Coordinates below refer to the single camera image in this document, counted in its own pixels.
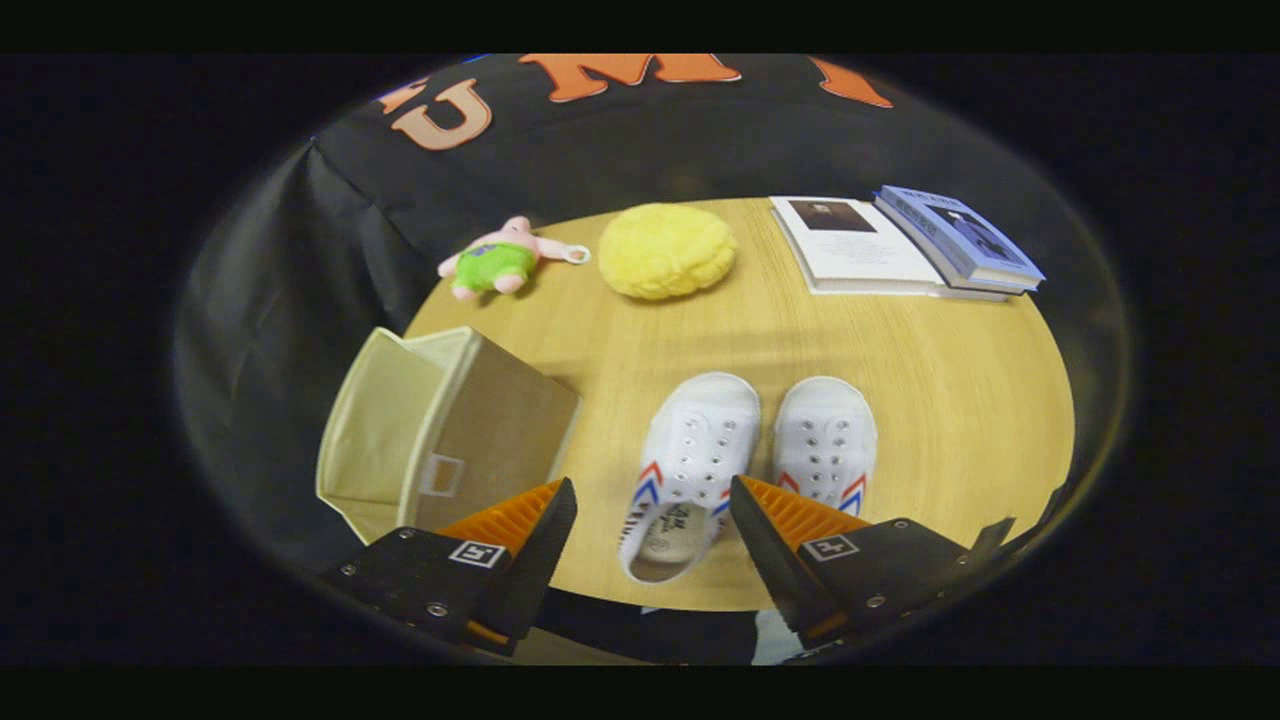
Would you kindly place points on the white canvas shoe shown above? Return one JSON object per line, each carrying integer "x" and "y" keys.
{"x": 825, "y": 430}
{"x": 700, "y": 430}

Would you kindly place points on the yellow round plush cushion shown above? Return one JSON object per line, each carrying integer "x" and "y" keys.
{"x": 668, "y": 252}

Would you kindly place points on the beige fabric storage box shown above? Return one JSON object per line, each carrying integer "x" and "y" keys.
{"x": 510, "y": 420}

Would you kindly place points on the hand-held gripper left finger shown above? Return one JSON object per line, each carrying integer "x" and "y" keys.
{"x": 535, "y": 570}

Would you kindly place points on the white book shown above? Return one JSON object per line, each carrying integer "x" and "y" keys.
{"x": 850, "y": 255}

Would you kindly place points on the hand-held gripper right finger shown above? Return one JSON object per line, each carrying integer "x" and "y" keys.
{"x": 780, "y": 570}

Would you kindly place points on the blue book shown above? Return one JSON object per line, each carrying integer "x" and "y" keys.
{"x": 960, "y": 235}

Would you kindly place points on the pink and green plush toy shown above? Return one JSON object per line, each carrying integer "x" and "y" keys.
{"x": 490, "y": 265}

